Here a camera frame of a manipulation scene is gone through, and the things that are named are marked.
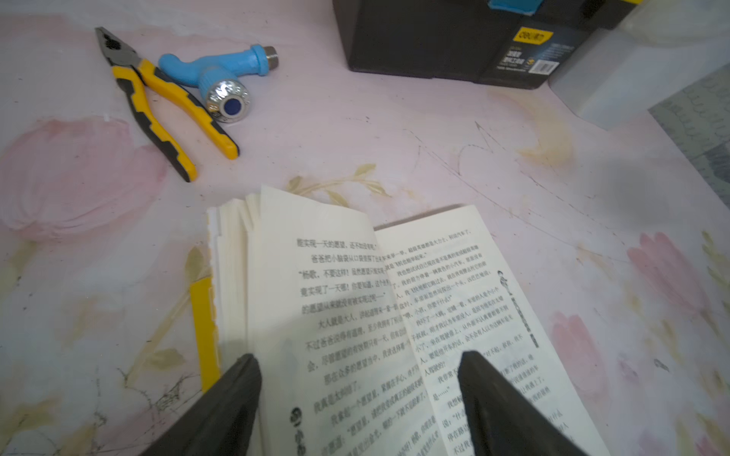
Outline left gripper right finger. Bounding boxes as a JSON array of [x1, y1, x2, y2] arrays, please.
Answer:
[[457, 351, 586, 456]]

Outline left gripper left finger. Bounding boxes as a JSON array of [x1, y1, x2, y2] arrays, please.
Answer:
[[143, 353, 262, 456]]

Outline yellow children's book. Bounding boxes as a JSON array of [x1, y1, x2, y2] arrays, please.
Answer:
[[191, 187, 608, 455]]

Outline blue plastic tool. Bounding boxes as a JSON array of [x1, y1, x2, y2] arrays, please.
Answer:
[[158, 45, 279, 124]]

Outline yellow black toolbox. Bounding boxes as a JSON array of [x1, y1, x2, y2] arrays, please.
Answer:
[[333, 0, 639, 89]]

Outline white bin with plastic liner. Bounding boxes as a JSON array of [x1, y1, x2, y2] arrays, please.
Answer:
[[549, 1, 729, 129]]

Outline yellow handled pliers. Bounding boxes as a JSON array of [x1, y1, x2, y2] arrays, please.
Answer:
[[94, 25, 241, 184]]

